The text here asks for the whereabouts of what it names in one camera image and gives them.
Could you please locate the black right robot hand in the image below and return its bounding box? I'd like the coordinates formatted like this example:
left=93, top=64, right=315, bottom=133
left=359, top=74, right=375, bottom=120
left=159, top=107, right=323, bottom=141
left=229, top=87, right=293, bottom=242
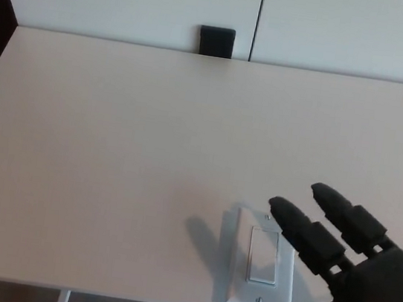
left=254, top=176, right=403, bottom=302

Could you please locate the white rocker switch button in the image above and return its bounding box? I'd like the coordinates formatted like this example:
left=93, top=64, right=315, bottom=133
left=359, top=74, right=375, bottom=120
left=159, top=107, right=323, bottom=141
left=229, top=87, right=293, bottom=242
left=243, top=225, right=285, bottom=287

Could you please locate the white light switch wall plate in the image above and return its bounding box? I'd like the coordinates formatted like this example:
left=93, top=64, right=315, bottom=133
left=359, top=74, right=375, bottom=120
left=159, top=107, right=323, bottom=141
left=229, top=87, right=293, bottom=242
left=225, top=206, right=306, bottom=302

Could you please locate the black wall outlet centre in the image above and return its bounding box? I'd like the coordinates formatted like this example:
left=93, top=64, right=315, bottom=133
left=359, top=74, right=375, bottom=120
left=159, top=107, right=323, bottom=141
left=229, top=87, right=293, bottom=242
left=196, top=24, right=237, bottom=60

